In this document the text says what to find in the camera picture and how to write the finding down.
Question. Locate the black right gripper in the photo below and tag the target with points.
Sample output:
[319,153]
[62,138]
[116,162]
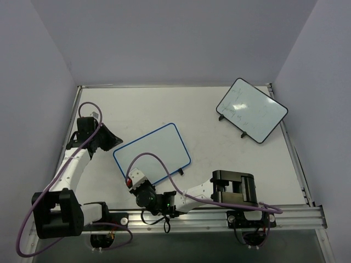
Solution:
[134,190]

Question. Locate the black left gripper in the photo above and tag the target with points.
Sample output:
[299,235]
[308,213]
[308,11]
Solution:
[103,136]

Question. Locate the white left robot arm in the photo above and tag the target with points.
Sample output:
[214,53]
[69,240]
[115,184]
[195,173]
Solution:
[57,212]

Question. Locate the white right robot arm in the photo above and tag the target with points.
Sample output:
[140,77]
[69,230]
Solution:
[226,189]

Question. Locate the black framed whiteboard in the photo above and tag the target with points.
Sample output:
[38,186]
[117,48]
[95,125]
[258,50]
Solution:
[252,111]

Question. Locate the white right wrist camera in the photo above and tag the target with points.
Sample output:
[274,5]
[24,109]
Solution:
[135,179]

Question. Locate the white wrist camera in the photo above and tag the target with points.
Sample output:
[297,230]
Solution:
[95,115]
[135,179]

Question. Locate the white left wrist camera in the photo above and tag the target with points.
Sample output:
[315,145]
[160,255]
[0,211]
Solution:
[95,115]

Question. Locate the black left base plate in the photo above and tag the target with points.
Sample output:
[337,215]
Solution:
[118,217]

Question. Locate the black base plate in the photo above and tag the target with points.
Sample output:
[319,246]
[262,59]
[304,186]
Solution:
[249,219]
[118,217]

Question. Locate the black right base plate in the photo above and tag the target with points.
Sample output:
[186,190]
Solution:
[249,219]

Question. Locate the aluminium mounting rail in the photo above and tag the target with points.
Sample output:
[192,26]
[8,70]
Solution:
[215,220]

